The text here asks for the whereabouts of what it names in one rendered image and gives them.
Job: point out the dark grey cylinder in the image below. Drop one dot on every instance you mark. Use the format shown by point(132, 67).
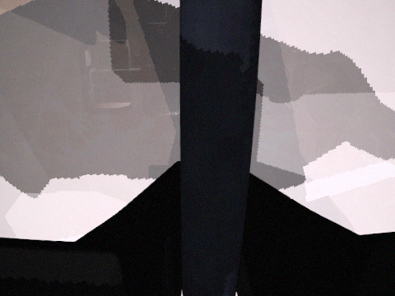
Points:
point(218, 76)

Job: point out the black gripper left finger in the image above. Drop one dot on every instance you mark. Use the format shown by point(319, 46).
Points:
point(137, 252)

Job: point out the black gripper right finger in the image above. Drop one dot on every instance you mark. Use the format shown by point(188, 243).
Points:
point(289, 250)

